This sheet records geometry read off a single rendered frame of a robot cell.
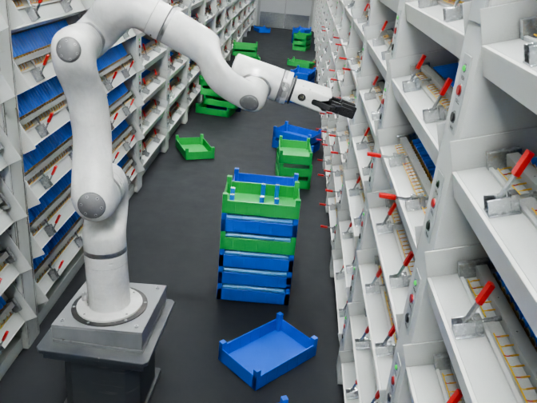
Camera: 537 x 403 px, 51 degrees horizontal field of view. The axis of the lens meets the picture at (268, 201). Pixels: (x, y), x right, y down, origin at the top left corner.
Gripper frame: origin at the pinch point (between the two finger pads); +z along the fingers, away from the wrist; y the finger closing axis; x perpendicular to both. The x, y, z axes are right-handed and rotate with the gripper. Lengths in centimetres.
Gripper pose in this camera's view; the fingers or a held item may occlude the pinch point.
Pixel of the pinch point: (347, 109)
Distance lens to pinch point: 151.3
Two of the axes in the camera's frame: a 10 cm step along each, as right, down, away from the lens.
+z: 9.5, 3.2, 0.7
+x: -3.2, 8.6, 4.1
